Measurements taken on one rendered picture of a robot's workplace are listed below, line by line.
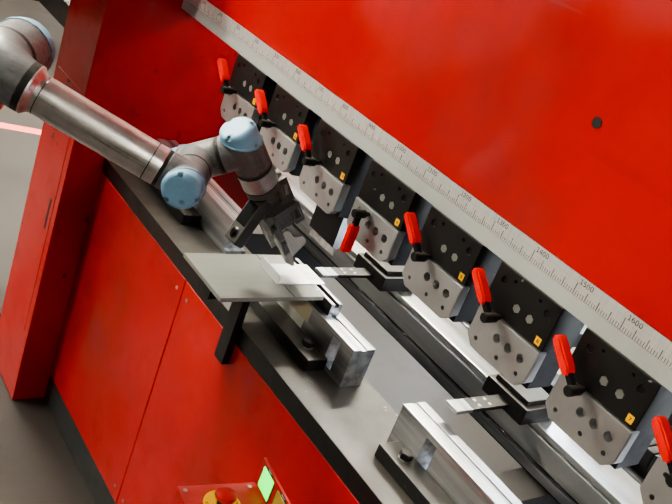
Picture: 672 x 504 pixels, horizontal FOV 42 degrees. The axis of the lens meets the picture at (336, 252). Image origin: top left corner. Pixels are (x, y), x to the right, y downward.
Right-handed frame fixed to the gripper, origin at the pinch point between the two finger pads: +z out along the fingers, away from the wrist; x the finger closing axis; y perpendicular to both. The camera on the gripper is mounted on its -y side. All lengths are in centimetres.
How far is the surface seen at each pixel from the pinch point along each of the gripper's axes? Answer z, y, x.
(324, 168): -12.2, 17.2, 2.8
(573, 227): -28, 31, -60
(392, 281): 22.3, 21.2, -5.1
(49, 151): 8, -27, 100
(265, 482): 5, -30, -42
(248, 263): 0.9, -6.4, 4.6
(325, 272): 12.5, 8.1, 0.3
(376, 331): 183, 55, 113
